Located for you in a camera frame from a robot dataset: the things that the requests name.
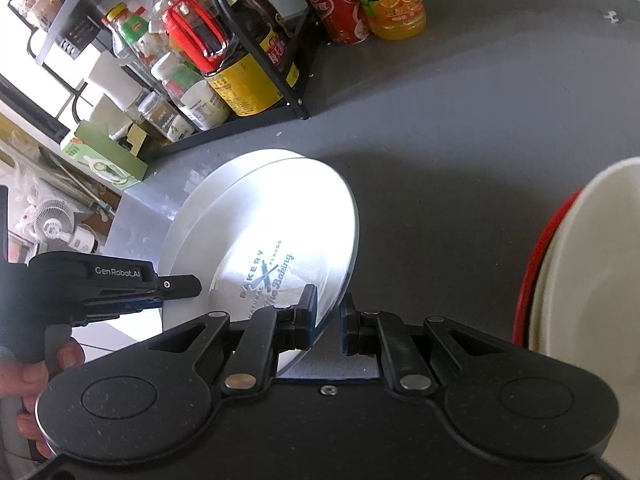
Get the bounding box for small white fan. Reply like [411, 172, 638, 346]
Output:
[30, 199, 77, 254]

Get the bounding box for clear jug with red handle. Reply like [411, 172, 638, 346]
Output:
[147, 0, 236, 77]

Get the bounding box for person's left hand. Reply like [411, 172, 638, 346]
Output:
[0, 338, 86, 461]

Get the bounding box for small glass spice jar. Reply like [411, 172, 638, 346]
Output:
[137, 91, 196, 142]

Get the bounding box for white printed plate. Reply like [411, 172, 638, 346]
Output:
[158, 149, 311, 286]
[160, 157, 361, 377]

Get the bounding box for red bowl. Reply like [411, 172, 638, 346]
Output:
[512, 187, 586, 348]

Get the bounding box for dark soy sauce bottle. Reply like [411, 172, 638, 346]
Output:
[212, 0, 301, 114]

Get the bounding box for green cardboard box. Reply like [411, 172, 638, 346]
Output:
[60, 121, 149, 191]

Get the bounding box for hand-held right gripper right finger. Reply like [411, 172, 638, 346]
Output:
[339, 294, 506, 394]

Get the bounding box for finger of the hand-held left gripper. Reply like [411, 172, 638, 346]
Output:
[159, 275, 203, 297]

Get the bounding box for red drink can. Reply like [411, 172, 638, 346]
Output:
[305, 0, 372, 45]

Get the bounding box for cream ceramic bowl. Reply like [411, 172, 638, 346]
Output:
[527, 156, 640, 386]

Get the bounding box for yellow capped sauce bottle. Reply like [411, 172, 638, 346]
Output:
[102, 2, 162, 69]

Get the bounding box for black metal spice rack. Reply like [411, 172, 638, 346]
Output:
[7, 0, 326, 157]

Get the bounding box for white-capped spice jar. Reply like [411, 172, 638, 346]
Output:
[150, 52, 231, 131]

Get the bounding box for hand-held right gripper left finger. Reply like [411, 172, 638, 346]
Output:
[150, 285, 321, 392]

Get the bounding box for white plastic cup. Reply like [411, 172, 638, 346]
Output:
[87, 52, 144, 111]

